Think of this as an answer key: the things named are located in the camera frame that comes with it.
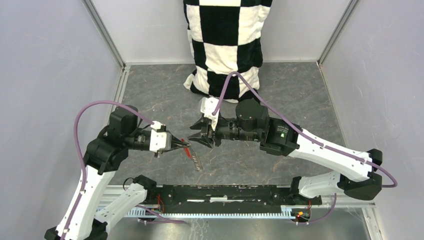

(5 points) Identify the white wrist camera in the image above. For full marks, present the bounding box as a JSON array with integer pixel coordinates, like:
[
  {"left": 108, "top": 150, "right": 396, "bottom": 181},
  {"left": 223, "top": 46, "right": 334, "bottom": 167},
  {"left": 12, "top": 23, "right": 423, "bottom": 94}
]
[
  {"left": 198, "top": 97, "right": 219, "bottom": 131},
  {"left": 149, "top": 121, "right": 172, "bottom": 153}
]

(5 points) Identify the black white checkered pillow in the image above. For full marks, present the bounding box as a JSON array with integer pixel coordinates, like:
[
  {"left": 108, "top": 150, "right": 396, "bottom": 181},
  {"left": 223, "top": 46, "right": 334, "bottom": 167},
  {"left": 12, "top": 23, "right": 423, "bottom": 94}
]
[{"left": 182, "top": 0, "right": 273, "bottom": 103}]

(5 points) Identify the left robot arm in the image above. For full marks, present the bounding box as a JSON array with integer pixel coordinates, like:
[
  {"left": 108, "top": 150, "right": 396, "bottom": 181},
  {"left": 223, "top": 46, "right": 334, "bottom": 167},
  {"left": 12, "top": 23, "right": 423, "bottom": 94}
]
[{"left": 44, "top": 103, "right": 189, "bottom": 240}]

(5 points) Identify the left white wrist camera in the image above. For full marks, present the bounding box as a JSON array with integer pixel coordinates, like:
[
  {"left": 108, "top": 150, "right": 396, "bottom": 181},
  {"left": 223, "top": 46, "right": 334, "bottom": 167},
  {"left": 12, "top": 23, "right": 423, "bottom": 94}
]
[{"left": 149, "top": 121, "right": 172, "bottom": 153}]

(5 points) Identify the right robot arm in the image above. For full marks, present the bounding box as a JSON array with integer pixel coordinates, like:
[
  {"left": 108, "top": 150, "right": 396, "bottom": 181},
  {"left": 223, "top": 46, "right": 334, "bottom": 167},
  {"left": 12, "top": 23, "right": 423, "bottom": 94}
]
[{"left": 188, "top": 97, "right": 383, "bottom": 204}]

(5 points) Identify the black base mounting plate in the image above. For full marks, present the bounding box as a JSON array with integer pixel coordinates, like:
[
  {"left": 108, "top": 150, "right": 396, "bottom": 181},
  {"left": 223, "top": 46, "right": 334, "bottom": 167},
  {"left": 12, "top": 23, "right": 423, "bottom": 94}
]
[{"left": 142, "top": 185, "right": 323, "bottom": 214}]

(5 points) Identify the white slotted cable duct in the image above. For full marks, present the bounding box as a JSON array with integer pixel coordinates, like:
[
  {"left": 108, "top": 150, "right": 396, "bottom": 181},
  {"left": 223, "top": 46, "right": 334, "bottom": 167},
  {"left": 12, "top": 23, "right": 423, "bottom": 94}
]
[{"left": 124, "top": 207, "right": 296, "bottom": 220}]

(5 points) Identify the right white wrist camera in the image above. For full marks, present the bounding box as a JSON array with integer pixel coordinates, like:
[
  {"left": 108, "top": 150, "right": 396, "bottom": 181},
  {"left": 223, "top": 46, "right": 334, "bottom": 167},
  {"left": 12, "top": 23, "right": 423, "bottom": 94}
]
[{"left": 198, "top": 97, "right": 219, "bottom": 131}]

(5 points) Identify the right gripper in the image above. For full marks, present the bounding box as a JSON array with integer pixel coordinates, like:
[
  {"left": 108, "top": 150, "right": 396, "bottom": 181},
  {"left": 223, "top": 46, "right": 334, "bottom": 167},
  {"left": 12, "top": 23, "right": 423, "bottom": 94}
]
[{"left": 187, "top": 113, "right": 261, "bottom": 149}]

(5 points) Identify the red key tag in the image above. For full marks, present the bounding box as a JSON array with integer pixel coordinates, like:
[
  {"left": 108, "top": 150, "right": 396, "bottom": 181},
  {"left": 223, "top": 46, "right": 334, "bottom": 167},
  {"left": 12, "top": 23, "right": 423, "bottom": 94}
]
[{"left": 184, "top": 147, "right": 192, "bottom": 159}]

